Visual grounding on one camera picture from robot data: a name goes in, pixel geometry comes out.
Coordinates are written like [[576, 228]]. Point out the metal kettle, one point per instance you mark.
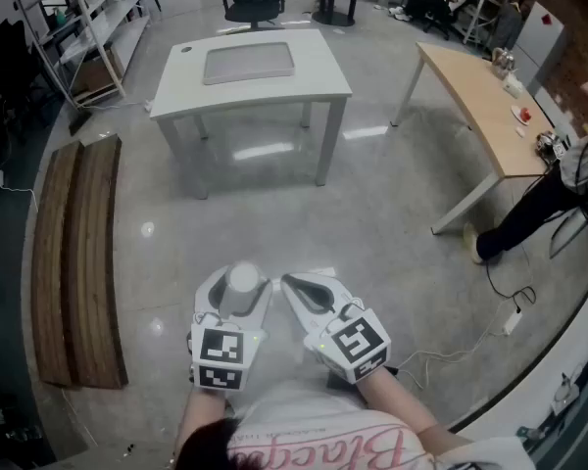
[[503, 61]]

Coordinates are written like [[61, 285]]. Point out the grey cabinet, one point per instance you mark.
[[539, 42]]

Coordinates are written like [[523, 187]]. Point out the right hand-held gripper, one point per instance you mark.
[[355, 343]]

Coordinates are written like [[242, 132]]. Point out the red fruit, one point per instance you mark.
[[524, 113]]

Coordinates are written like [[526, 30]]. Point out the white tissue box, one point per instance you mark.
[[513, 87]]

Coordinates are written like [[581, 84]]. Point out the grey tray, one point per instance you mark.
[[247, 61]]

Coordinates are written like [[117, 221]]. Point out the person's left forearm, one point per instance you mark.
[[198, 419]]

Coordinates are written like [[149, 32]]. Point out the white cylindrical object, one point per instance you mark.
[[242, 282]]

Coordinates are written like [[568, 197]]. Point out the light wooden table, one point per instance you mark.
[[470, 96]]

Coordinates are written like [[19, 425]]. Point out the cardboard box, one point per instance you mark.
[[95, 74]]

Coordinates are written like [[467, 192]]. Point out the brown wooden plank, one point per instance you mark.
[[51, 262], [95, 262]]

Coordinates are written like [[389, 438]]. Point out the person's right forearm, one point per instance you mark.
[[402, 404]]

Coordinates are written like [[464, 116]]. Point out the white plate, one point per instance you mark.
[[517, 114]]

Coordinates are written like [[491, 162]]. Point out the person's white printed shirt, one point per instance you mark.
[[333, 424]]

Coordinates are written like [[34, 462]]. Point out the white rectangular table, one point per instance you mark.
[[255, 95]]

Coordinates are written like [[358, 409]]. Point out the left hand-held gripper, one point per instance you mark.
[[218, 348]]

